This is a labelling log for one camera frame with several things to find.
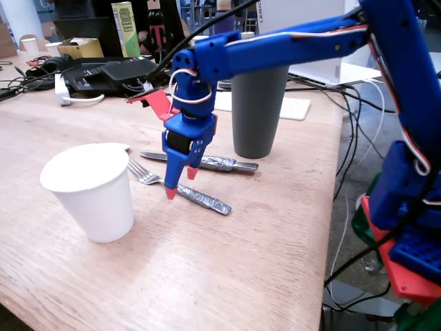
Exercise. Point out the white keyboard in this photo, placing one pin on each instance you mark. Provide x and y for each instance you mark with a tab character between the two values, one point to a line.
296	108

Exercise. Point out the small white paper cup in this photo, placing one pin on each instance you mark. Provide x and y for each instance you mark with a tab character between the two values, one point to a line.
53	49
30	46
200	38

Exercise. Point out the red robot base plate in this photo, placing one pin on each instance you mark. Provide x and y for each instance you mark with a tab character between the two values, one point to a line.
410	286

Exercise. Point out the red wrist camera mount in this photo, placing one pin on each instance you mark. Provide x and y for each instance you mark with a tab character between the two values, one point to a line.
158	103

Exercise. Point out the green clamp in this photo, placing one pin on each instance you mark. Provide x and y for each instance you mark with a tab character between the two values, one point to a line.
361	227
423	320

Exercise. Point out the black headphones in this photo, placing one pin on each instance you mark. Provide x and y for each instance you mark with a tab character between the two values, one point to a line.
51	63

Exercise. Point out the taped metal fork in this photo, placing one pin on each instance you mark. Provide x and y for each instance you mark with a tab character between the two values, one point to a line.
206	201

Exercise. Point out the black coaster stack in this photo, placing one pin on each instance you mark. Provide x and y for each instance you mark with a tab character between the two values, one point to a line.
225	85

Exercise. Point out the tall white cardboard box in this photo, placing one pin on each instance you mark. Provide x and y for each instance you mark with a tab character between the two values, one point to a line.
303	13

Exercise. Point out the flat white box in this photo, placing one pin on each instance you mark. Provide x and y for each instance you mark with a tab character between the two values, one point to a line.
355	74

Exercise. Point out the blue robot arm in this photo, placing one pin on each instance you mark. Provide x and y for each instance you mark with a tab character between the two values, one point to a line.
275	48

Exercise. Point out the black bottle pink letter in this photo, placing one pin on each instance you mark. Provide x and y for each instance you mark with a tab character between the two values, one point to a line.
159	38

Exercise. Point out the black labelled equipment case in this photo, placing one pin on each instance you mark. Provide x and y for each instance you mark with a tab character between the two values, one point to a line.
86	82

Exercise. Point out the taped metal knife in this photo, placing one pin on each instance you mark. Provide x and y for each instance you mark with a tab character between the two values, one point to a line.
217	162

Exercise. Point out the yellow green snack tube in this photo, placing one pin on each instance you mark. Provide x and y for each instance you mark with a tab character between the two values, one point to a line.
127	34

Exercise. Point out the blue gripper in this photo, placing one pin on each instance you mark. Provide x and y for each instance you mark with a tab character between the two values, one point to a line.
186	134

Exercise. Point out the tall gray glass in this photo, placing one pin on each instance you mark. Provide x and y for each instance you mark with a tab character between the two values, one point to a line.
256	117

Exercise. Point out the brown cardboard box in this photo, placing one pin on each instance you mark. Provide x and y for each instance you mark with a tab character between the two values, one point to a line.
7	41

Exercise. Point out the yellow cardboard box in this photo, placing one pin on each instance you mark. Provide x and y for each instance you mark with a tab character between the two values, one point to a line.
86	50

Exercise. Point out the dark gray rectangular device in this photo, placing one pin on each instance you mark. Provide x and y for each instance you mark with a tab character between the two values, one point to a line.
127	70

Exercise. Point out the yellow drink can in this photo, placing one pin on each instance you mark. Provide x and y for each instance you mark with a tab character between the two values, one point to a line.
247	34

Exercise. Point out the gray metal table foot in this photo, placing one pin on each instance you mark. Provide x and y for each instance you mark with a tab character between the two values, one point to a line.
379	305

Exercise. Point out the black laptop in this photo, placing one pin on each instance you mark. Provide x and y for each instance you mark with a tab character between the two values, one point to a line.
86	31

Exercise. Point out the white flat plate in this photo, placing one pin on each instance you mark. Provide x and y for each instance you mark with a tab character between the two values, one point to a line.
124	148

